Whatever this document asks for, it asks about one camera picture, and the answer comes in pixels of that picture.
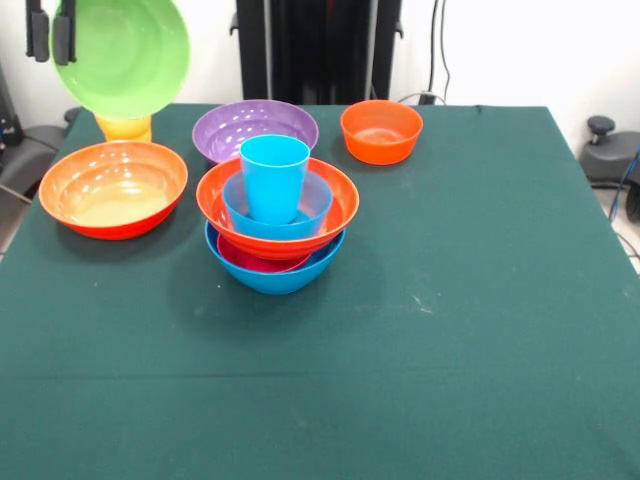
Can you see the pink bowl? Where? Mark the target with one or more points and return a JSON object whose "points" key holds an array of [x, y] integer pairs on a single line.
{"points": [[250, 260]]}

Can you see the orange cup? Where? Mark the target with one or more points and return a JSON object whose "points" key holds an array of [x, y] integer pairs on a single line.
{"points": [[131, 136]]}

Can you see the yellow cup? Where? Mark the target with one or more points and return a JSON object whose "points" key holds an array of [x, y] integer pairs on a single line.
{"points": [[125, 125]]}

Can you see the small blue bowl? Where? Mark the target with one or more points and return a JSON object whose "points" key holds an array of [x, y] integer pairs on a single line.
{"points": [[280, 227]]}

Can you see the purple bowl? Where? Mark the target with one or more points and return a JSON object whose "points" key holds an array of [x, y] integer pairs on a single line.
{"points": [[225, 130]]}

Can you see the grey pedestal foot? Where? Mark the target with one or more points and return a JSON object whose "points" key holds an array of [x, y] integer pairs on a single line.
{"points": [[30, 155], [607, 155]]}

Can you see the large orange bowl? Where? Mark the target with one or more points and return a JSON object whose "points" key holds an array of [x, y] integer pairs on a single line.
{"points": [[112, 190], [342, 200]]}

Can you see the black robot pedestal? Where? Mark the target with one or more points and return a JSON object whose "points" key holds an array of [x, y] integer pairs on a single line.
{"points": [[315, 50]]}

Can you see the small orange bowl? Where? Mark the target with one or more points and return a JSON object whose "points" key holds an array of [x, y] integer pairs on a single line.
{"points": [[377, 140]]}

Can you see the blue cup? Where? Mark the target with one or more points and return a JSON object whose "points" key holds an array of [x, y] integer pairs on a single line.
{"points": [[275, 185]]}

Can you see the green bowl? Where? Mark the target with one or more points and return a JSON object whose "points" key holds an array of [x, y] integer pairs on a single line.
{"points": [[130, 55]]}

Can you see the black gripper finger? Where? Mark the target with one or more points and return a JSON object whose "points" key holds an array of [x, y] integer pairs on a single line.
{"points": [[38, 35], [64, 37]]}

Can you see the dark green tablecloth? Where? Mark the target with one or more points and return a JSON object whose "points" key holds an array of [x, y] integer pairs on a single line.
{"points": [[320, 400]]}

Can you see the large blue bowl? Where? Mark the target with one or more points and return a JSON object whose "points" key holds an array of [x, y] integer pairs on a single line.
{"points": [[275, 282]]}

